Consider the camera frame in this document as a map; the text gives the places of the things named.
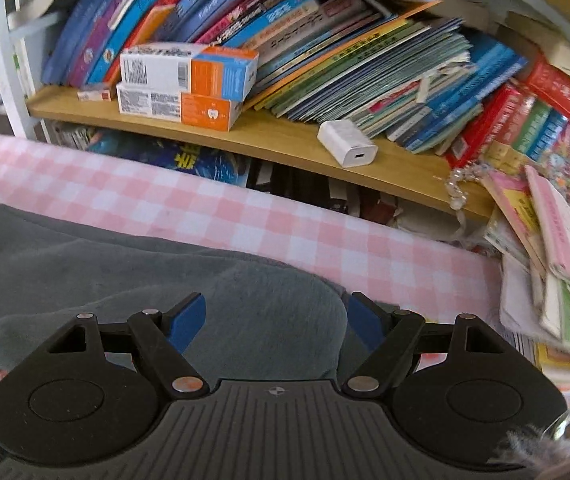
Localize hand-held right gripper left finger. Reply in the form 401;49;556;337
45;291;212;402

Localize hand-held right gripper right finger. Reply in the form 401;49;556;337
341;291;504;402

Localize grey hoodie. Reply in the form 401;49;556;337
0;198;350;480

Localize pink checked cartoon desk mat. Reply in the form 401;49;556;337
0;130;504;333

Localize white charger plug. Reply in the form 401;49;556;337
317;118;380;170

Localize white and wood bookshelf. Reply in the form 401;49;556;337
0;0;570;223

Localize stack of pastel booklets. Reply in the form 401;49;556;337
480;164;570;393

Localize white and orange carton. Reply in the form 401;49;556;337
119;43;260;103
116;82;244;133

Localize furry grey cuff with bell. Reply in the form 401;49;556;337
494;402;570;480

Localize row of colourful books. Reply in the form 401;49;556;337
40;0;532;157

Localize red thick dictionaries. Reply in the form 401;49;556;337
444;54;570;172

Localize pearl bead string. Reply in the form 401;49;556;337
446;166;486;212

